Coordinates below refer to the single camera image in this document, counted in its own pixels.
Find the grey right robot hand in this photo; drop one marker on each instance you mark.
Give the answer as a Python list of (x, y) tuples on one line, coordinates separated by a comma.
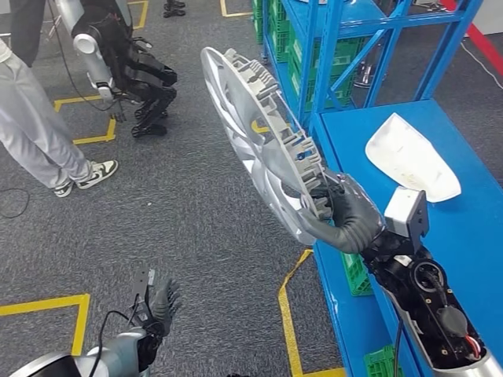
[(353, 213)]

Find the red barrier belt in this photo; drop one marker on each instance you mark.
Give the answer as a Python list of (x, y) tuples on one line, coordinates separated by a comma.
[(479, 39)]

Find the yellow floor tape mark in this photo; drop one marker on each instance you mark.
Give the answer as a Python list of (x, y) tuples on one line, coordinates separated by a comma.
[(236, 14), (288, 333)]

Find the green folding plastic crate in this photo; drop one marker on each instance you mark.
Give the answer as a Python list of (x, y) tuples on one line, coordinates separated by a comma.
[(281, 31), (337, 78), (383, 364), (257, 21), (356, 276)]

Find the black humanoid robot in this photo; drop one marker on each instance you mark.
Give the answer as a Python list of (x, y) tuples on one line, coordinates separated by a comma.
[(149, 73)]

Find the chrome swivel stool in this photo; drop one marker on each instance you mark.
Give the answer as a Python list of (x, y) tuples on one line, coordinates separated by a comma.
[(365, 75)]

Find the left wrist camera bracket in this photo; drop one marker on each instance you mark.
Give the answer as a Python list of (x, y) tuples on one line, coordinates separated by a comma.
[(141, 291)]

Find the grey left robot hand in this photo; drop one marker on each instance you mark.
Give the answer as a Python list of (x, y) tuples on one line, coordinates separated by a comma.
[(165, 307)]

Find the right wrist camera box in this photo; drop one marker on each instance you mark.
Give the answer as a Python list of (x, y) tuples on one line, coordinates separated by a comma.
[(405, 213)]

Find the blue metal shelf rack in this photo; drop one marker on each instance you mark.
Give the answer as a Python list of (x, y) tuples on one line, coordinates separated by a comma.
[(304, 52), (464, 249)]

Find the white plastic mirror cover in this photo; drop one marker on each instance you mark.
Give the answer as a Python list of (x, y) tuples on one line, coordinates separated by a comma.
[(408, 156)]

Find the grey plastic wheel hubcap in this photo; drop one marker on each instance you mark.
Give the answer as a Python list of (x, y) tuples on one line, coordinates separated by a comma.
[(251, 83)]

